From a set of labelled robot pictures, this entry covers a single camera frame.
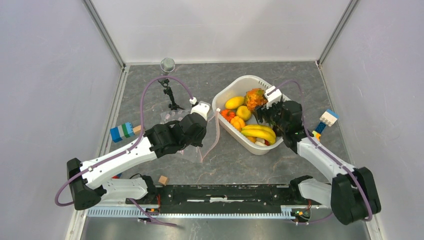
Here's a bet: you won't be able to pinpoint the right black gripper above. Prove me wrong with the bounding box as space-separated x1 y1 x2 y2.
252 99 288 132

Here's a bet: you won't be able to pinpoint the yellow toy bananas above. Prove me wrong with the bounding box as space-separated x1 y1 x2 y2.
241 124 277 145

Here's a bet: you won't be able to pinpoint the orange toy pineapple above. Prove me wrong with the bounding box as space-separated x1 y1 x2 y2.
244 88 268 112

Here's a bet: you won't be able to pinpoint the white plastic basin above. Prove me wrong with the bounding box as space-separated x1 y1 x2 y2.
211 75 292 156

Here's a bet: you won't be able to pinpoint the clear zip top bag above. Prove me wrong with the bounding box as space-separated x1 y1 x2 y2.
160 109 217 164

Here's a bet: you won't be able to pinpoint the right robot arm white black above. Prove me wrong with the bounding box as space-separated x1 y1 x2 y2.
255 100 382 225

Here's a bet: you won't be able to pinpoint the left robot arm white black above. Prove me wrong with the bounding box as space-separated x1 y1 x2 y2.
66 112 208 210

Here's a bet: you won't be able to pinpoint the white toy mushroom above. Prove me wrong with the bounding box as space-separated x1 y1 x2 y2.
255 137 268 147

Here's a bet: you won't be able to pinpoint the orange toy fruit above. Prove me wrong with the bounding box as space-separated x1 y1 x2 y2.
246 136 257 143

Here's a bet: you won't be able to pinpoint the orange yellow bell pepper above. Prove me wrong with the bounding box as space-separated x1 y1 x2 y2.
230 116 246 132

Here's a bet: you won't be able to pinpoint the yellow toy mango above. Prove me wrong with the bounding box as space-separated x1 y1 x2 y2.
225 96 245 110

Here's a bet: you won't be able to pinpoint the white blue yellow block stack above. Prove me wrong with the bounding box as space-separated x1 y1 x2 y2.
312 109 339 141

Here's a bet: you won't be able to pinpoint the orange toy pumpkin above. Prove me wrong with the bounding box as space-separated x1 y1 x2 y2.
220 109 236 122

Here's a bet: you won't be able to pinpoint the silver microphone on tripod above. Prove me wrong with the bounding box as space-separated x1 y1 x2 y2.
158 57 184 111

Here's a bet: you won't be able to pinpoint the small wooden cube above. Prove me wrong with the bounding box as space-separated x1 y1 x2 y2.
158 175 169 186

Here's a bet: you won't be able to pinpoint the tan wooden block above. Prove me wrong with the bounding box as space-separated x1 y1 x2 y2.
132 125 142 135

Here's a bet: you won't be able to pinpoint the blue green toy block stack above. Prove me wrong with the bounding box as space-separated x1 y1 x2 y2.
109 122 135 143

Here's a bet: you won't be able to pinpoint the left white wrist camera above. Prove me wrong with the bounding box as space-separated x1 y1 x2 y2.
190 101 211 121

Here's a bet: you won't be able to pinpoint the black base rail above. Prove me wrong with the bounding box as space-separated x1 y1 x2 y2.
135 184 314 214

